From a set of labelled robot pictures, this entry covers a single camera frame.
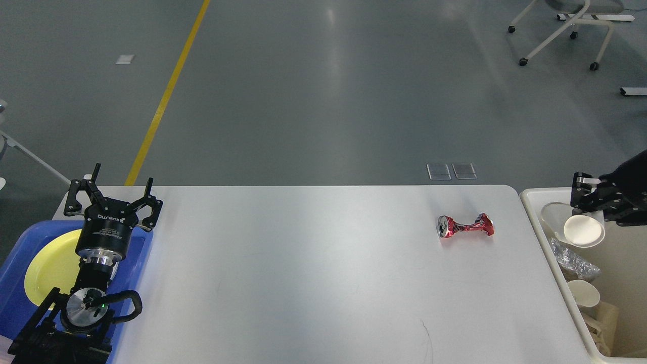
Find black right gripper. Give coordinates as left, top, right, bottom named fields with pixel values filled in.
left=570, top=150, right=646, bottom=226

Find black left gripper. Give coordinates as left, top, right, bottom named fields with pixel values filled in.
left=63, top=163, right=163, bottom=264

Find white paper cup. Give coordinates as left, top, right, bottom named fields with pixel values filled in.
left=540, top=201, right=606, bottom=248
left=567, top=280, right=601, bottom=308

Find foil tray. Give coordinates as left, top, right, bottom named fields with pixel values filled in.
left=548, top=238, right=602, bottom=283

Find yellow-green plastic plate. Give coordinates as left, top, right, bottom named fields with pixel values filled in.
left=24, top=229, right=86, bottom=306

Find brown paper ball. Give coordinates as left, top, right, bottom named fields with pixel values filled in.
left=581, top=301, right=619, bottom=356

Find crushed red soda can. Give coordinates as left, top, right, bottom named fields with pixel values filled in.
left=436, top=213, right=495, bottom=238

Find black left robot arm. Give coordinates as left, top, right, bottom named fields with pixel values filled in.
left=8, top=163, right=163, bottom=363

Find cream plastic bin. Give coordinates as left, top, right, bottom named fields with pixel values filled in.
left=520, top=188, right=646, bottom=363

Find white bar on floor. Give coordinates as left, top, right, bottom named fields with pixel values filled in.
left=620, top=87, right=647, bottom=97

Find white chair leg left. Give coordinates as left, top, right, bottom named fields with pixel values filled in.
left=1, top=130, right=71, bottom=185

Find blue plastic tray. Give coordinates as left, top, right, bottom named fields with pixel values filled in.
left=2, top=220, right=153, bottom=363

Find floor outlet plates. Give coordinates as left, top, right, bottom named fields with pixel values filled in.
left=427, top=163, right=478, bottom=180

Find white office chair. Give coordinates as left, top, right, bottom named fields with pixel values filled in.
left=518, top=1, right=635, bottom=71

